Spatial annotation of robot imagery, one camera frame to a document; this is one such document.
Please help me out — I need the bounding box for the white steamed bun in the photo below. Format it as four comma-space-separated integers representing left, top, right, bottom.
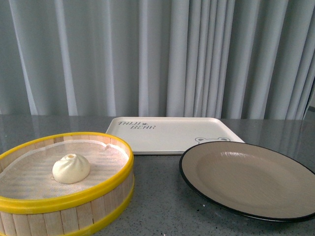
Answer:
52, 153, 91, 184

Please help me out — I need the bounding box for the beige black-rimmed plate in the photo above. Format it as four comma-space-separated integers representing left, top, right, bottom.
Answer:
179, 142, 315, 222

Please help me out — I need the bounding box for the white bear-print serving tray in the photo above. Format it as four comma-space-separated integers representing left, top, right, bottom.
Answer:
106, 117, 243, 155

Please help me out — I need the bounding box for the grey pleated curtain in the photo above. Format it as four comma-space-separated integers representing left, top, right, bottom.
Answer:
0, 0, 315, 119

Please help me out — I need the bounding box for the white steamer cloth liner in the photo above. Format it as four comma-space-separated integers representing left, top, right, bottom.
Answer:
0, 140, 129, 200

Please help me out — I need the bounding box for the yellow-rimmed bamboo steamer basket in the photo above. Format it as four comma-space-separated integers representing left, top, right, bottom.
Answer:
0, 132, 134, 236

